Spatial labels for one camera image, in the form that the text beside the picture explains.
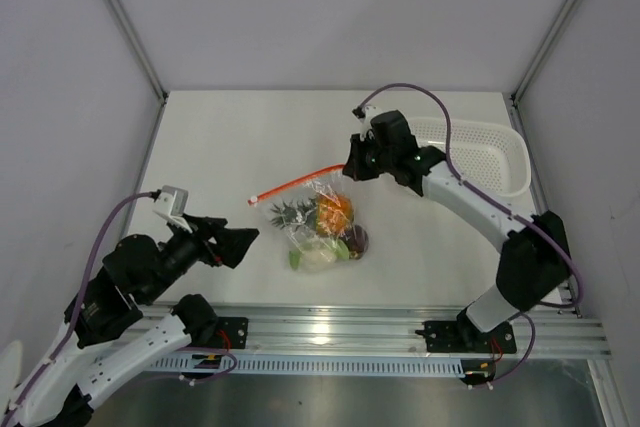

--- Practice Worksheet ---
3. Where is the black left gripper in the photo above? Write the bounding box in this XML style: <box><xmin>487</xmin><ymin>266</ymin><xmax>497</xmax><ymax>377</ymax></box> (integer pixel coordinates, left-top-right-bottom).
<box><xmin>142</xmin><ymin>212</ymin><xmax>259</xmax><ymax>302</ymax></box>

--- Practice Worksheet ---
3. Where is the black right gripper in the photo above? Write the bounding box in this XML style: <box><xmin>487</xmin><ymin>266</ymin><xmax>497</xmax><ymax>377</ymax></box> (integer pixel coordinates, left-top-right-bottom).
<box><xmin>343</xmin><ymin>132</ymin><xmax>395</xmax><ymax>182</ymax></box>

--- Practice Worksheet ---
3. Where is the toy pineapple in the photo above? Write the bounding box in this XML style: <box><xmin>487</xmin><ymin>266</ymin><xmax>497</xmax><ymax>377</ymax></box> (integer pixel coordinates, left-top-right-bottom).
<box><xmin>270</xmin><ymin>194</ymin><xmax>355</xmax><ymax>237</ymax></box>

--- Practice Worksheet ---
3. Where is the clear zip bag orange zipper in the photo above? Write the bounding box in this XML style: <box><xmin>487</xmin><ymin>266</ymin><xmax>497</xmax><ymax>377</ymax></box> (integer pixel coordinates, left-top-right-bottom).
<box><xmin>248</xmin><ymin>164</ymin><xmax>369</xmax><ymax>273</ymax></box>

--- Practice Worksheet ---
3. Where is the dark red toy apple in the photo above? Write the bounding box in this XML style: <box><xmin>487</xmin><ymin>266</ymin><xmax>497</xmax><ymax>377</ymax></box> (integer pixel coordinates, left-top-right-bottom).
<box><xmin>343</xmin><ymin>224</ymin><xmax>369</xmax><ymax>260</ymax></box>

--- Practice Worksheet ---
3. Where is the green toy cabbage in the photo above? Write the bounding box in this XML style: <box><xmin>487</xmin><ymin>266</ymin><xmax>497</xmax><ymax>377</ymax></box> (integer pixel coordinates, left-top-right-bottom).
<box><xmin>288</xmin><ymin>239</ymin><xmax>350</xmax><ymax>272</ymax></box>

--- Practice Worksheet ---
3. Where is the white toy garlic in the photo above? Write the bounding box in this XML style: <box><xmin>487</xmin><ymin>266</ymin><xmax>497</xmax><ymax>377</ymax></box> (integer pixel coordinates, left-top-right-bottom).
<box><xmin>298</xmin><ymin>243</ymin><xmax>337</xmax><ymax>273</ymax></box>

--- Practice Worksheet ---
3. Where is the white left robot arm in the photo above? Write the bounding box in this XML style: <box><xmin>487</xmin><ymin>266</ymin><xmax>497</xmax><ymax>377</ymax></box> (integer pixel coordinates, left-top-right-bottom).
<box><xmin>1</xmin><ymin>216</ymin><xmax>259</xmax><ymax>426</ymax></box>

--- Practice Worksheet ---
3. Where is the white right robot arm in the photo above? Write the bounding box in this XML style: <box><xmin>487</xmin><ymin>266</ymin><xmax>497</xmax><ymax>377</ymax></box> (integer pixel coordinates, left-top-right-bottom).
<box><xmin>343</xmin><ymin>105</ymin><xmax>570</xmax><ymax>351</ymax></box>

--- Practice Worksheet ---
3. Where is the white plastic basket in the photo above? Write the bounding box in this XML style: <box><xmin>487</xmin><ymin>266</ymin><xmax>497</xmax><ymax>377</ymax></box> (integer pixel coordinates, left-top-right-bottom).
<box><xmin>408</xmin><ymin>117</ymin><xmax>531</xmax><ymax>197</ymax></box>

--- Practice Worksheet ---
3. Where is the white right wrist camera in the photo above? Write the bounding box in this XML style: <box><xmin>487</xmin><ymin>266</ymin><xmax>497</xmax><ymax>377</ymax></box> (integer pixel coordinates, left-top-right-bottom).
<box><xmin>352</xmin><ymin>104</ymin><xmax>383</xmax><ymax>141</ymax></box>

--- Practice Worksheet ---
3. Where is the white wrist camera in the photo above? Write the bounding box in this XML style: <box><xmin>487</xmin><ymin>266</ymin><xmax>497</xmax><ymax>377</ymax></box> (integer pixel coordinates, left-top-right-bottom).
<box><xmin>352</xmin><ymin>104</ymin><xmax>383</xmax><ymax>141</ymax></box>
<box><xmin>152</xmin><ymin>185</ymin><xmax>192</xmax><ymax>233</ymax></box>

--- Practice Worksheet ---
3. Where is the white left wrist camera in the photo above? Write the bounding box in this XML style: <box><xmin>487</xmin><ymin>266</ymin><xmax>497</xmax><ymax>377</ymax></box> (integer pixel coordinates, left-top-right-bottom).
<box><xmin>152</xmin><ymin>185</ymin><xmax>192</xmax><ymax>233</ymax></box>

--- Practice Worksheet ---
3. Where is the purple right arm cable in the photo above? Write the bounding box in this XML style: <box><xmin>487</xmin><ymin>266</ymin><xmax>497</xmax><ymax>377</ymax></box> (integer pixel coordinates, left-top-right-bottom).
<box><xmin>352</xmin><ymin>82</ymin><xmax>587</xmax><ymax>391</ymax></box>

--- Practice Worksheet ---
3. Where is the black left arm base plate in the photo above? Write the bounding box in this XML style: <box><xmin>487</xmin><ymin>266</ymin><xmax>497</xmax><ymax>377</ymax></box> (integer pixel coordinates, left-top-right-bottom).
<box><xmin>210</xmin><ymin>317</ymin><xmax>249</xmax><ymax>350</ymax></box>

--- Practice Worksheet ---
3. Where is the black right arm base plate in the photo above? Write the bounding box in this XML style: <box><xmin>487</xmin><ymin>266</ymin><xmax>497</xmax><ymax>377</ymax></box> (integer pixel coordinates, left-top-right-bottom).
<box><xmin>414</xmin><ymin>320</ymin><xmax>517</xmax><ymax>354</ymax></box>

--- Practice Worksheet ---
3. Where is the white slotted cable duct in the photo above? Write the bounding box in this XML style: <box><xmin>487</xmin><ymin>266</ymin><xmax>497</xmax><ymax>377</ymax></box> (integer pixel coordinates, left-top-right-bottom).
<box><xmin>147</xmin><ymin>352</ymin><xmax>464</xmax><ymax>378</ymax></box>

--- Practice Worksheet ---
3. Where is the aluminium frame rail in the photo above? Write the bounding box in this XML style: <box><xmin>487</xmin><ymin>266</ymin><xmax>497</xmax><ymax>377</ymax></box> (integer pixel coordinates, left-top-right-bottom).
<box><xmin>214</xmin><ymin>304</ymin><xmax>612</xmax><ymax>360</ymax></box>

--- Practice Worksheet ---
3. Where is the left back frame post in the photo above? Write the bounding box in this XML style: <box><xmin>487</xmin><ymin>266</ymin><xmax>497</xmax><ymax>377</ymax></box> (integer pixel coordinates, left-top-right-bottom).
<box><xmin>103</xmin><ymin>0</ymin><xmax>168</xmax><ymax>104</ymax></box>

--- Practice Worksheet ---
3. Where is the frame post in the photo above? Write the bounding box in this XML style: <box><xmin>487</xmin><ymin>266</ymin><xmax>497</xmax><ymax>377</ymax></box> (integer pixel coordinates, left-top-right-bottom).
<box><xmin>103</xmin><ymin>0</ymin><xmax>168</xmax><ymax>104</ymax></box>
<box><xmin>510</xmin><ymin>0</ymin><xmax>584</xmax><ymax>108</ymax></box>

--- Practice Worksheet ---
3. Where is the right back frame post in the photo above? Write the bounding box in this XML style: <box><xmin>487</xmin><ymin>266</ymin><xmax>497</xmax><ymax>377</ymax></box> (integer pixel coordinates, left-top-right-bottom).
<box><xmin>510</xmin><ymin>0</ymin><xmax>584</xmax><ymax>108</ymax></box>

